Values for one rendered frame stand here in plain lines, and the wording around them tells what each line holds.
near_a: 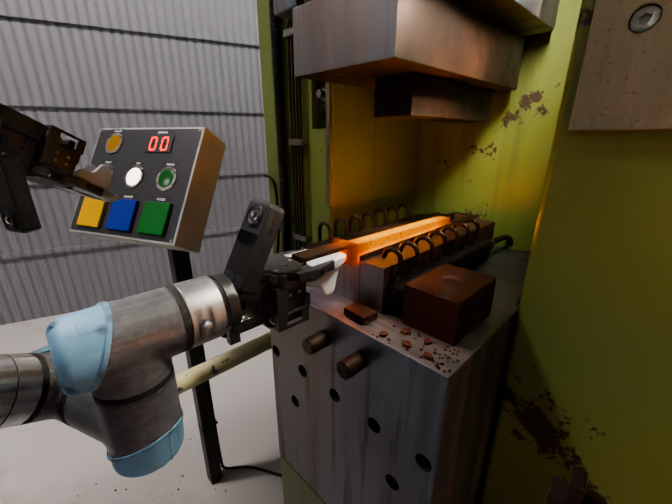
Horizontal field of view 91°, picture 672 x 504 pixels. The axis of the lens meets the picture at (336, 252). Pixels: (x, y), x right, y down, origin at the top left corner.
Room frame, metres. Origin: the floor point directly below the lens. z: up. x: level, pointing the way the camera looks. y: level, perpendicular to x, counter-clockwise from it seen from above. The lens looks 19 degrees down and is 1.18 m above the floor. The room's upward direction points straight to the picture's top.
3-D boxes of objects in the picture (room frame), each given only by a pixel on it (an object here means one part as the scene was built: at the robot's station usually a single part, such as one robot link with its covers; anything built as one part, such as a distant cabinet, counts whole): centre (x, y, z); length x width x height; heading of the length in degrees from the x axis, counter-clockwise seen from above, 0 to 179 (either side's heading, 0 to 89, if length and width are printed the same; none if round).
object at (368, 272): (0.68, -0.15, 0.96); 0.42 x 0.20 x 0.09; 134
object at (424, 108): (0.69, -0.20, 1.24); 0.30 x 0.07 x 0.06; 134
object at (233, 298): (0.40, 0.10, 0.98); 0.12 x 0.08 x 0.09; 134
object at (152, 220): (0.72, 0.40, 1.01); 0.07 x 0.05 x 0.07; 69
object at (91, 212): (0.79, 0.59, 1.01); 0.07 x 0.05 x 0.07; 69
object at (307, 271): (0.42, 0.04, 1.00); 0.09 x 0.05 x 0.02; 132
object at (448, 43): (0.68, -0.15, 1.32); 0.42 x 0.20 x 0.10; 134
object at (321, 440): (0.64, -0.20, 0.69); 0.56 x 0.38 x 0.45; 134
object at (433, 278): (0.44, -0.17, 0.95); 0.12 x 0.09 x 0.07; 134
